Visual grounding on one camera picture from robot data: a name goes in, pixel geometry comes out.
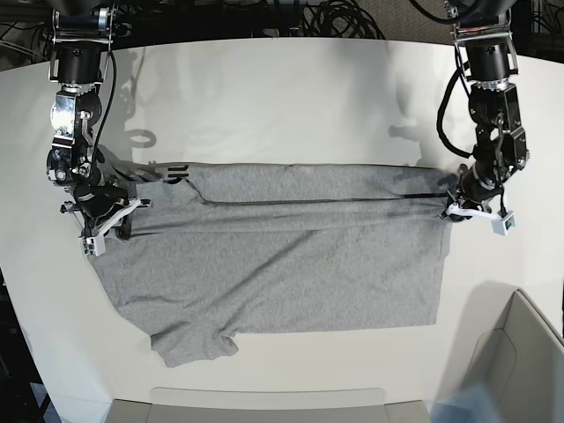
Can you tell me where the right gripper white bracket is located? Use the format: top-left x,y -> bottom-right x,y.
60,185 -> 152,241

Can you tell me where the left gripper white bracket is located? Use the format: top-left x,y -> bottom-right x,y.
438,165 -> 516,235

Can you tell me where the grey T-shirt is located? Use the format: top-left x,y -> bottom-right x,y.
91,165 -> 455,367

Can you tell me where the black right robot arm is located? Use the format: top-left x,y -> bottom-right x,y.
46,1 -> 151,256

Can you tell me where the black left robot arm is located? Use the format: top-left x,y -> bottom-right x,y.
436,1 -> 530,235

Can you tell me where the grey bin right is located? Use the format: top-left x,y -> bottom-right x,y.
463,290 -> 563,422

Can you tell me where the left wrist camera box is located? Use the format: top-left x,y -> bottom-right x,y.
492,211 -> 516,236

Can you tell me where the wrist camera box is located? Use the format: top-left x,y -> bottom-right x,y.
81,234 -> 106,256
492,211 -> 516,236

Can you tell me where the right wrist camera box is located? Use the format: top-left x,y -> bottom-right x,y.
81,234 -> 106,256

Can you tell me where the black coiled cable bundle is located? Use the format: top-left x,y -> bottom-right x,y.
299,0 -> 387,41

